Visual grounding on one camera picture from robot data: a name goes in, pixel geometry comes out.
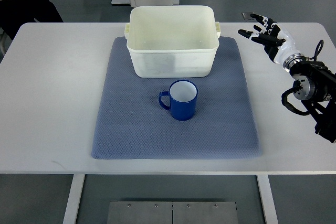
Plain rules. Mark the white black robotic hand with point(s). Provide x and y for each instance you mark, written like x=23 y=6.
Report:
x=277 y=42

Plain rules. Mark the blue enamel mug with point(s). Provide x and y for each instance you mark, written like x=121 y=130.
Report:
x=180 y=100

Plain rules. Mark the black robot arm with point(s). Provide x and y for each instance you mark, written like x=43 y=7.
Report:
x=312 y=92

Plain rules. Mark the white plastic box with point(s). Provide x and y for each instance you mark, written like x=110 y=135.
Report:
x=172 y=41

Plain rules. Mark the small grey floor plate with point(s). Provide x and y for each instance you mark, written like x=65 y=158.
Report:
x=247 y=15

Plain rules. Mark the right white table leg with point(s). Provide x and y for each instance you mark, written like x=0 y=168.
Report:
x=267 y=200

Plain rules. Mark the white table leg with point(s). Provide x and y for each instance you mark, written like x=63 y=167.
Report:
x=267 y=200
x=74 y=199

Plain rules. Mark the blue textured mat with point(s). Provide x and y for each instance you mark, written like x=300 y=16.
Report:
x=131 y=124

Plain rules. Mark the metal floor plate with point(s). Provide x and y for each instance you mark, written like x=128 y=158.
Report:
x=172 y=212

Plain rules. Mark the left white table leg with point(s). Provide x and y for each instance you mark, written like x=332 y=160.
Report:
x=74 y=199

